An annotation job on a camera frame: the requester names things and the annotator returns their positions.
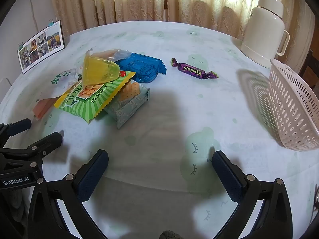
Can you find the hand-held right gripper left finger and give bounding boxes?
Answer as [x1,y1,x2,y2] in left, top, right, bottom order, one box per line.
[27,149,110,239]

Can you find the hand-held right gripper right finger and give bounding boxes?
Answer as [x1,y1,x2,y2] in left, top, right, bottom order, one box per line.
[211,151,293,239]

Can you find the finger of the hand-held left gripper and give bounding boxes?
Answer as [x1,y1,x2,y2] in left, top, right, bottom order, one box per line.
[0,131,63,167]
[0,118,32,147]

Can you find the orange packet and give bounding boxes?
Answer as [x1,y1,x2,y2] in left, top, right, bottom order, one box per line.
[33,97,61,120]

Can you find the green striped snack packet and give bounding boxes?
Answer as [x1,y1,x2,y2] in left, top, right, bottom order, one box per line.
[54,70,136,125]

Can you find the white packet with green print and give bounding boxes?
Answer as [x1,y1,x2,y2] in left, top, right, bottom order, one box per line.
[50,68,84,97]

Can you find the yellow jelly cup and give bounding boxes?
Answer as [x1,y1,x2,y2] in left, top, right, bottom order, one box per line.
[82,50,120,87]

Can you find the pink plastic basket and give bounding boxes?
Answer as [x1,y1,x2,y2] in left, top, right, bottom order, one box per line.
[268,58,319,152]

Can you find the blue snack packet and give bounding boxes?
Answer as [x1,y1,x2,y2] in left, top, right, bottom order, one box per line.
[117,52,167,83]

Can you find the pale teal cracker packet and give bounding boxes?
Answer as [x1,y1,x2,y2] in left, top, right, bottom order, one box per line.
[103,82,150,129]

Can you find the photo desk calendar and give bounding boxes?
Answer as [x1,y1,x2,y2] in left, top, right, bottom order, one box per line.
[17,20,66,74]

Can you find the orange snack in clear wrapper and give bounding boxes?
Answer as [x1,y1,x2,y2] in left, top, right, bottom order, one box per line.
[91,49,132,62]

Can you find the purple wrapped candy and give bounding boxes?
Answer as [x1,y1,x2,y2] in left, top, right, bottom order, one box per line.
[171,58,220,80]

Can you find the white thermos jug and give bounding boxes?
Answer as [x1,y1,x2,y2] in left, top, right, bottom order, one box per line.
[240,0,291,68]

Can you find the beige curtain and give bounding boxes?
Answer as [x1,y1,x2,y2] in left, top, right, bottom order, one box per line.
[50,0,316,53]

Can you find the wall cable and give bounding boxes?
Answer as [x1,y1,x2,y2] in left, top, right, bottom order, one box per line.
[29,0,38,29]

